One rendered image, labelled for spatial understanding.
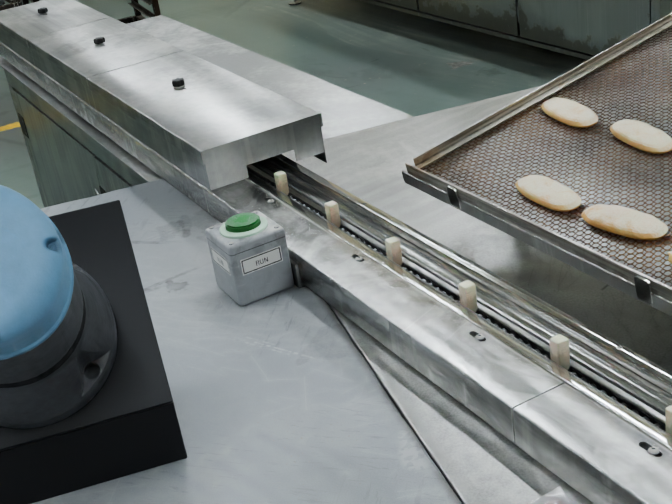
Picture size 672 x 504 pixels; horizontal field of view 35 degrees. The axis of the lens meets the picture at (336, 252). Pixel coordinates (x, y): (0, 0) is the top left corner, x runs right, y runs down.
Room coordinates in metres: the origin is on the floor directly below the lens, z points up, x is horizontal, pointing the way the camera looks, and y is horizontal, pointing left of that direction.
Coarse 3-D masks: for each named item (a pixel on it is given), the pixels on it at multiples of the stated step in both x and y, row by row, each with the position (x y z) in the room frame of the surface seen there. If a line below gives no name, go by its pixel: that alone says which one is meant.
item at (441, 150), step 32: (640, 32) 1.35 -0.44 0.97; (640, 64) 1.28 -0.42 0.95; (544, 96) 1.27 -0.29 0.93; (576, 96) 1.25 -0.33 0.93; (640, 96) 1.20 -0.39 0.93; (480, 128) 1.24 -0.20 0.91; (512, 128) 1.22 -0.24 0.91; (416, 160) 1.20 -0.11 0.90; (480, 160) 1.17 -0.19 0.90; (512, 160) 1.14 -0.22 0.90; (608, 160) 1.07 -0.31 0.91; (640, 160) 1.05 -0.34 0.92; (480, 192) 1.09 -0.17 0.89; (576, 192) 1.03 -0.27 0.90; (608, 192) 1.01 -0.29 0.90; (640, 192) 0.99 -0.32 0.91; (544, 224) 0.99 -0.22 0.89; (576, 224) 0.97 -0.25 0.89
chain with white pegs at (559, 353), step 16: (288, 192) 1.30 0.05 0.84; (336, 208) 1.17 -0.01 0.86; (336, 224) 1.17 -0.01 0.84; (400, 256) 1.05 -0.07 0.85; (416, 272) 1.02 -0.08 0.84; (464, 288) 0.92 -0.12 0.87; (464, 304) 0.92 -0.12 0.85; (496, 320) 0.89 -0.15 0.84; (560, 336) 0.80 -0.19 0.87; (544, 352) 0.83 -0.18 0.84; (560, 352) 0.79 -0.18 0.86; (592, 384) 0.76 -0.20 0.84; (624, 400) 0.73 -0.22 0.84
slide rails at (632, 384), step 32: (320, 192) 1.26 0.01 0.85; (352, 224) 1.15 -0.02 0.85; (384, 256) 1.05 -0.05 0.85; (416, 256) 1.04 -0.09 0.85; (480, 288) 0.95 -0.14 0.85; (480, 320) 0.88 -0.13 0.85; (512, 320) 0.87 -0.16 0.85; (576, 352) 0.80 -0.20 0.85; (576, 384) 0.75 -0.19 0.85; (640, 384) 0.74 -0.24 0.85; (640, 416) 0.70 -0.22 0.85
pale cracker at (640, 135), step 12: (624, 120) 1.14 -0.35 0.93; (636, 120) 1.13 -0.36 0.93; (612, 132) 1.13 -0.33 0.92; (624, 132) 1.11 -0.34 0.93; (636, 132) 1.10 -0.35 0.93; (648, 132) 1.09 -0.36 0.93; (660, 132) 1.08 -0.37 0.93; (636, 144) 1.08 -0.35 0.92; (648, 144) 1.07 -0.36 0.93; (660, 144) 1.06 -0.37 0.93
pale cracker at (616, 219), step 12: (600, 204) 0.98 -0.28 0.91; (588, 216) 0.96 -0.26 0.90; (600, 216) 0.95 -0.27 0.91; (612, 216) 0.95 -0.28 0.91; (624, 216) 0.94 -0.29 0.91; (636, 216) 0.93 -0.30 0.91; (648, 216) 0.93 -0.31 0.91; (600, 228) 0.95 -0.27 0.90; (612, 228) 0.93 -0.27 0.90; (624, 228) 0.92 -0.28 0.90; (636, 228) 0.91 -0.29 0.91; (648, 228) 0.91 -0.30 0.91; (660, 228) 0.91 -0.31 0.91
